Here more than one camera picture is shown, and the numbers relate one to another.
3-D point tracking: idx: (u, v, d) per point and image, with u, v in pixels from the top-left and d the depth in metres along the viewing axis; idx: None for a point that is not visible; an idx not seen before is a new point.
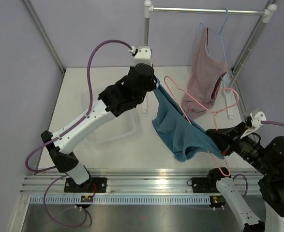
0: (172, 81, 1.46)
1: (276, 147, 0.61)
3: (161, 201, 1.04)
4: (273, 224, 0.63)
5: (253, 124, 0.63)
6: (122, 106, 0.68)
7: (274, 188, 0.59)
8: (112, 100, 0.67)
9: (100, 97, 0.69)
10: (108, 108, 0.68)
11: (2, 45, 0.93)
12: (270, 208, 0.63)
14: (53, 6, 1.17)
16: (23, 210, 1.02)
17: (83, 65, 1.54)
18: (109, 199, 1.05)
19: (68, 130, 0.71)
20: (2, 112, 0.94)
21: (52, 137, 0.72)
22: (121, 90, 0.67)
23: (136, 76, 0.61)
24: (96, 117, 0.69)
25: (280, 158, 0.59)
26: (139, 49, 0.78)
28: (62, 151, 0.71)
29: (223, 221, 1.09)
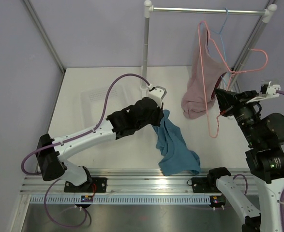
0: (172, 81, 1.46)
1: (270, 124, 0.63)
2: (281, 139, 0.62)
3: (161, 201, 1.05)
4: (263, 195, 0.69)
5: (268, 92, 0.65)
6: (125, 131, 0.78)
7: (260, 158, 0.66)
8: (117, 124, 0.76)
9: (108, 118, 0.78)
10: (115, 129, 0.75)
11: (2, 46, 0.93)
12: (259, 180, 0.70)
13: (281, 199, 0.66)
14: (53, 6, 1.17)
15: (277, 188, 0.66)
16: (23, 210, 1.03)
17: (83, 65, 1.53)
18: (109, 199, 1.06)
19: (72, 139, 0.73)
20: (2, 112, 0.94)
21: (53, 141, 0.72)
22: (126, 118, 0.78)
23: (142, 108, 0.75)
24: (101, 134, 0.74)
25: (271, 135, 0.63)
26: (156, 87, 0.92)
28: (60, 156, 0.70)
29: (224, 221, 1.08)
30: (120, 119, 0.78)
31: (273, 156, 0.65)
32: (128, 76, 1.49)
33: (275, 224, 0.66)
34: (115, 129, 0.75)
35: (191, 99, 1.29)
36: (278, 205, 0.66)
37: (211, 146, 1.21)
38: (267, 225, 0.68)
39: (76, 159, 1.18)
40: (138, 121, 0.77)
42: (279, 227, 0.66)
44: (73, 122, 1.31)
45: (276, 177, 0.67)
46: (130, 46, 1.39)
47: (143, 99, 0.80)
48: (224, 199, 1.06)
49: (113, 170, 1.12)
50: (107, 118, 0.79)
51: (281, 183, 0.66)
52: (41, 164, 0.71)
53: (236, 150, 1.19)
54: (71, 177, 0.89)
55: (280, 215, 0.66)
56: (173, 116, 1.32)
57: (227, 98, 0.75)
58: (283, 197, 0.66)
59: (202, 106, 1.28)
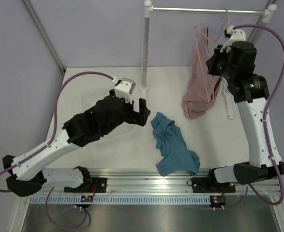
0: (171, 81, 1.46)
1: (234, 45, 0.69)
2: (246, 51, 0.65)
3: (161, 201, 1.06)
4: (246, 119, 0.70)
5: (228, 31, 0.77)
6: (85, 137, 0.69)
7: (238, 80, 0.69)
8: (76, 131, 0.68)
9: (64, 127, 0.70)
10: (70, 139, 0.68)
11: (2, 46, 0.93)
12: (240, 106, 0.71)
13: (263, 117, 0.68)
14: (53, 6, 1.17)
15: (258, 108, 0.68)
16: (23, 210, 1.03)
17: (83, 65, 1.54)
18: (109, 199, 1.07)
19: (27, 159, 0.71)
20: (2, 112, 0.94)
21: (12, 164, 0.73)
22: (87, 121, 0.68)
23: (103, 109, 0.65)
24: (57, 148, 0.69)
25: (238, 52, 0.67)
26: (122, 80, 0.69)
28: (20, 178, 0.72)
29: (225, 221, 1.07)
30: (81, 123, 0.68)
31: (250, 78, 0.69)
32: (128, 76, 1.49)
33: (260, 144, 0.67)
34: (73, 138, 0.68)
35: (191, 99, 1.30)
36: (261, 123, 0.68)
37: (211, 146, 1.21)
38: (254, 149, 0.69)
39: (76, 159, 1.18)
40: (101, 124, 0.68)
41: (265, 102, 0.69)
42: (265, 147, 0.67)
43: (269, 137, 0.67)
44: None
45: (258, 98, 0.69)
46: (129, 46, 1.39)
47: (105, 98, 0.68)
48: (225, 199, 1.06)
49: (113, 170, 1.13)
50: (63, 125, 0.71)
51: (261, 103, 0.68)
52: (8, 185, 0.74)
53: (235, 150, 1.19)
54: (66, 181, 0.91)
55: (264, 134, 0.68)
56: (173, 116, 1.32)
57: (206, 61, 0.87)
58: (265, 115, 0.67)
59: (202, 106, 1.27)
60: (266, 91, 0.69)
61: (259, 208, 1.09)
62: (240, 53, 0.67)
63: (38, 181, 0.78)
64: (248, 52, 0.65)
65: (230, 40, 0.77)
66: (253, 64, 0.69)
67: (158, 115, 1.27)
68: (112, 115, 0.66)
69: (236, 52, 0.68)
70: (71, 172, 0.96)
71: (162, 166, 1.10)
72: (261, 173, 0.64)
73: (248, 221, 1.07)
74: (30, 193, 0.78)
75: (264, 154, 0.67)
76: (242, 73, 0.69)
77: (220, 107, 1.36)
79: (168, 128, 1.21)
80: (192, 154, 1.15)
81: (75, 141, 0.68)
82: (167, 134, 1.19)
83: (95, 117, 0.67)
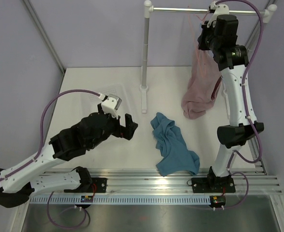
0: (172, 81, 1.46)
1: (219, 17, 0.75)
2: (229, 22, 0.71)
3: (161, 201, 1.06)
4: (228, 85, 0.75)
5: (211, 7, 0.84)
6: (71, 152, 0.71)
7: (222, 49, 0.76)
8: (62, 146, 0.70)
9: (51, 142, 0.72)
10: (55, 155, 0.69)
11: (1, 46, 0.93)
12: (223, 73, 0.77)
13: (243, 82, 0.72)
14: (53, 6, 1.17)
15: (239, 73, 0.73)
16: (23, 210, 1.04)
17: (83, 65, 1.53)
18: (109, 199, 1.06)
19: (14, 172, 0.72)
20: (2, 112, 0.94)
21: None
22: (74, 137, 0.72)
23: (88, 126, 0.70)
24: (43, 163, 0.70)
25: (221, 24, 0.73)
26: (108, 96, 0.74)
28: (7, 191, 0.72)
29: (224, 221, 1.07)
30: (67, 137, 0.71)
31: (232, 48, 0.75)
32: (128, 76, 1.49)
33: (238, 106, 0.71)
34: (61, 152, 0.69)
35: (191, 99, 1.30)
36: (240, 88, 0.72)
37: (211, 146, 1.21)
38: (233, 111, 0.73)
39: (76, 160, 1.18)
40: (86, 140, 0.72)
41: (245, 68, 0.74)
42: (243, 109, 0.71)
43: (246, 98, 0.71)
44: (73, 122, 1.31)
45: (238, 65, 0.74)
46: (129, 46, 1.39)
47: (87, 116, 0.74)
48: (224, 199, 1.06)
49: (113, 170, 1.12)
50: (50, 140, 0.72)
51: (241, 69, 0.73)
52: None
53: None
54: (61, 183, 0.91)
55: (243, 96, 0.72)
56: (173, 116, 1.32)
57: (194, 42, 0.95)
58: (244, 79, 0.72)
59: (202, 106, 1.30)
60: (246, 59, 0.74)
61: (258, 208, 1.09)
62: (223, 24, 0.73)
63: (26, 192, 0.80)
64: (231, 23, 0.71)
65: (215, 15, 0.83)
66: (236, 35, 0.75)
67: (158, 116, 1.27)
68: (95, 131, 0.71)
69: (221, 24, 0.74)
70: (66, 176, 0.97)
71: (162, 166, 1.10)
72: (238, 130, 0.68)
73: (247, 221, 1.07)
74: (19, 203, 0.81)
75: (242, 115, 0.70)
76: (226, 43, 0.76)
77: (220, 106, 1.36)
79: (169, 128, 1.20)
80: (192, 154, 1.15)
81: (63, 154, 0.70)
82: (167, 134, 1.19)
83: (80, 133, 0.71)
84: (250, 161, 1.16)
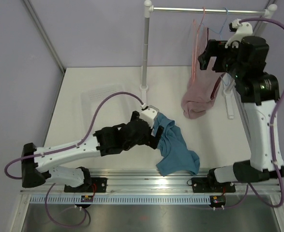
0: (172, 81, 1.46)
1: (245, 41, 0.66)
2: (257, 48, 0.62)
3: (161, 201, 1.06)
4: (252, 120, 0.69)
5: (233, 26, 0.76)
6: (111, 150, 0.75)
7: (247, 80, 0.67)
8: (104, 142, 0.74)
9: (95, 134, 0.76)
10: (99, 147, 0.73)
11: (2, 46, 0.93)
12: (247, 107, 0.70)
13: (271, 121, 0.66)
14: (53, 6, 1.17)
15: (266, 110, 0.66)
16: (23, 210, 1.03)
17: (83, 65, 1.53)
18: (109, 199, 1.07)
19: (52, 152, 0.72)
20: (2, 111, 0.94)
21: (34, 152, 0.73)
22: (115, 136, 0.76)
23: (134, 129, 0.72)
24: (85, 151, 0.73)
25: (248, 50, 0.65)
26: (149, 107, 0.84)
28: (39, 168, 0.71)
29: (225, 221, 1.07)
30: (109, 136, 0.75)
31: (261, 78, 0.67)
32: (128, 76, 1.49)
33: (264, 149, 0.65)
34: (101, 148, 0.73)
35: (191, 99, 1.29)
36: (267, 127, 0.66)
37: (211, 146, 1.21)
38: (257, 152, 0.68)
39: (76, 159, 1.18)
40: (126, 142, 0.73)
41: (274, 106, 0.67)
42: (269, 152, 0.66)
43: (274, 141, 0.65)
44: (74, 122, 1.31)
45: (267, 101, 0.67)
46: (130, 46, 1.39)
47: (135, 120, 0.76)
48: (225, 199, 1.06)
49: (113, 170, 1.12)
50: (94, 133, 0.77)
51: (270, 105, 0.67)
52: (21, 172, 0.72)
53: (235, 150, 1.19)
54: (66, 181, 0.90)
55: (270, 138, 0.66)
56: (173, 115, 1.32)
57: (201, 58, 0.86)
58: (272, 118, 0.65)
59: (202, 106, 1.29)
60: (276, 93, 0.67)
61: (258, 208, 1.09)
62: (250, 50, 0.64)
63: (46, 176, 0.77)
64: (260, 49, 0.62)
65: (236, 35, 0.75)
66: (264, 62, 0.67)
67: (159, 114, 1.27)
68: (139, 134, 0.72)
69: (247, 48, 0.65)
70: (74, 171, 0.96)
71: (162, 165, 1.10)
72: (261, 176, 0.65)
73: (248, 221, 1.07)
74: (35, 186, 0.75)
75: (267, 159, 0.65)
76: (251, 72, 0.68)
77: (220, 106, 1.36)
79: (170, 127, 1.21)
80: (192, 154, 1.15)
81: (102, 152, 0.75)
82: (167, 134, 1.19)
83: (121, 133, 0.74)
84: None
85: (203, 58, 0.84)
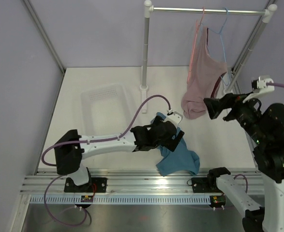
0: (172, 81, 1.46)
1: (273, 113, 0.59)
2: None
3: (161, 201, 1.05)
4: (270, 193, 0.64)
5: (259, 86, 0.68)
6: (143, 147, 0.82)
7: (268, 154, 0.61)
8: (139, 137, 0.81)
9: (131, 130, 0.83)
10: (137, 141, 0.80)
11: (2, 46, 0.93)
12: (266, 177, 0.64)
13: None
14: (53, 6, 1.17)
15: None
16: (23, 210, 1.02)
17: (83, 65, 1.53)
18: (109, 199, 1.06)
19: (98, 140, 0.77)
20: (2, 112, 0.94)
21: (80, 138, 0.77)
22: (147, 135, 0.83)
23: (165, 130, 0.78)
24: (124, 143, 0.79)
25: (276, 124, 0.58)
26: (174, 112, 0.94)
28: (84, 154, 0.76)
29: (224, 221, 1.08)
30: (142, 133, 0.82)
31: (282, 152, 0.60)
32: (128, 76, 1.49)
33: (279, 222, 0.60)
34: (139, 143, 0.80)
35: (191, 99, 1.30)
36: None
37: (211, 146, 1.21)
38: (271, 222, 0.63)
39: None
40: (156, 140, 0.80)
41: None
42: None
43: None
44: (74, 122, 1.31)
45: None
46: (130, 46, 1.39)
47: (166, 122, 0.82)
48: (225, 199, 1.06)
49: (113, 170, 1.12)
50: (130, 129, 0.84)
51: None
52: (61, 156, 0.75)
53: (235, 150, 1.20)
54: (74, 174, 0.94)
55: None
56: None
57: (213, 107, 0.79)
58: None
59: (202, 105, 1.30)
60: None
61: None
62: (277, 124, 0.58)
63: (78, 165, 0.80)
64: None
65: (256, 94, 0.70)
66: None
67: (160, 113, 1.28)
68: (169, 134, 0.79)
69: (274, 123, 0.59)
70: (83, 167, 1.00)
71: (162, 164, 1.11)
72: None
73: None
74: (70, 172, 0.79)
75: None
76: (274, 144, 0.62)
77: None
79: None
80: (192, 154, 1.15)
81: (137, 147, 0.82)
82: None
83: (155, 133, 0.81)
84: (251, 161, 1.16)
85: (217, 110, 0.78)
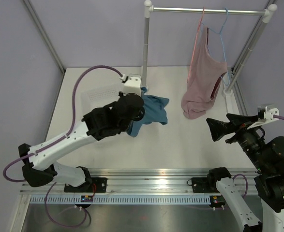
0: (172, 81, 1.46)
1: (276, 148, 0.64)
2: None
3: (161, 201, 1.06)
4: (269, 220, 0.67)
5: (265, 117, 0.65)
6: (104, 132, 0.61)
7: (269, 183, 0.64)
8: (95, 123, 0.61)
9: (83, 119, 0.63)
10: (90, 132, 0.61)
11: (2, 46, 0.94)
12: (266, 204, 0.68)
13: None
14: (53, 6, 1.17)
15: None
16: (23, 210, 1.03)
17: (83, 65, 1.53)
18: (109, 199, 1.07)
19: (45, 148, 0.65)
20: (2, 111, 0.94)
21: (28, 152, 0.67)
22: (107, 116, 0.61)
23: (127, 105, 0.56)
24: (76, 139, 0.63)
25: (279, 159, 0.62)
26: (129, 76, 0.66)
28: (37, 166, 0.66)
29: (224, 221, 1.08)
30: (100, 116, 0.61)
31: (283, 183, 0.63)
32: (128, 76, 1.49)
33: None
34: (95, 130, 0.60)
35: (191, 99, 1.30)
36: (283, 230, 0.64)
37: (211, 146, 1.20)
38: None
39: (76, 160, 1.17)
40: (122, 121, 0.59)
41: None
42: None
43: None
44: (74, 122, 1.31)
45: None
46: (130, 46, 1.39)
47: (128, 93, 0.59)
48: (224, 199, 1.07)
49: (113, 170, 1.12)
50: (82, 117, 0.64)
51: None
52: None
53: (236, 150, 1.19)
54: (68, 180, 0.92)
55: None
56: (173, 116, 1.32)
57: (217, 129, 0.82)
58: None
59: (202, 106, 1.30)
60: None
61: None
62: (281, 160, 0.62)
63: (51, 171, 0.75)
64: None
65: (264, 123, 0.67)
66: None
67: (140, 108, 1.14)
68: (132, 112, 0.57)
69: (277, 157, 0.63)
70: (75, 169, 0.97)
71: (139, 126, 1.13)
72: None
73: None
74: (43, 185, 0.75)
75: None
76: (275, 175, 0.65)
77: (220, 106, 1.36)
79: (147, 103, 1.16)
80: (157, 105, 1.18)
81: (96, 135, 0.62)
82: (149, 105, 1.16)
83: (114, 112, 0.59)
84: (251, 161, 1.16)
85: (220, 134, 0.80)
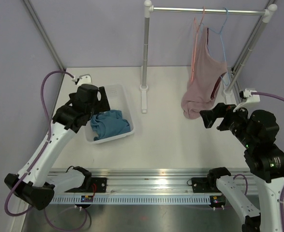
0: (172, 81, 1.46)
1: (256, 118, 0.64)
2: (268, 128, 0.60)
3: (161, 201, 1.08)
4: (263, 195, 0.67)
5: (245, 94, 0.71)
6: (78, 121, 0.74)
7: (256, 156, 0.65)
8: (68, 118, 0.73)
9: (55, 120, 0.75)
10: (67, 126, 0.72)
11: (2, 46, 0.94)
12: (258, 179, 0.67)
13: (281, 197, 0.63)
14: (53, 7, 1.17)
15: (276, 186, 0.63)
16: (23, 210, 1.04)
17: (83, 65, 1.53)
18: (109, 199, 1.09)
19: (36, 162, 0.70)
20: (2, 111, 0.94)
21: (19, 177, 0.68)
22: (73, 108, 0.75)
23: (86, 92, 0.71)
24: (58, 139, 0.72)
25: (260, 127, 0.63)
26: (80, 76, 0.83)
28: (36, 183, 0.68)
29: (224, 221, 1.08)
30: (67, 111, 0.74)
31: (269, 153, 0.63)
32: (128, 77, 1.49)
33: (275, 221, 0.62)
34: (70, 121, 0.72)
35: (191, 99, 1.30)
36: (277, 204, 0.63)
37: (212, 146, 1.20)
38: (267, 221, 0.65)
39: (75, 160, 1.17)
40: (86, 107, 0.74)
41: None
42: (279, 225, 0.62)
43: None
44: None
45: (277, 177, 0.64)
46: (130, 46, 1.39)
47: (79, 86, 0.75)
48: (224, 199, 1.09)
49: (113, 170, 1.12)
50: (53, 121, 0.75)
51: (280, 183, 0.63)
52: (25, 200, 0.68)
53: (236, 150, 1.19)
54: (69, 184, 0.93)
55: (280, 212, 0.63)
56: (173, 116, 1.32)
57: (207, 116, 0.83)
58: (283, 196, 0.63)
59: (202, 106, 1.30)
60: None
61: None
62: (261, 127, 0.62)
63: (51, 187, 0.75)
64: (270, 130, 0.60)
65: (246, 102, 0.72)
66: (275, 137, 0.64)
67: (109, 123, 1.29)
68: (93, 95, 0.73)
69: (258, 125, 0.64)
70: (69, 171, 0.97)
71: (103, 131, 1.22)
72: None
73: None
74: (49, 202, 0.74)
75: None
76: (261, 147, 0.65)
77: None
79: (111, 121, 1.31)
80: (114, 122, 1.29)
81: (73, 125, 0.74)
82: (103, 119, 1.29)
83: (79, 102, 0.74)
84: None
85: (211, 119, 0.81)
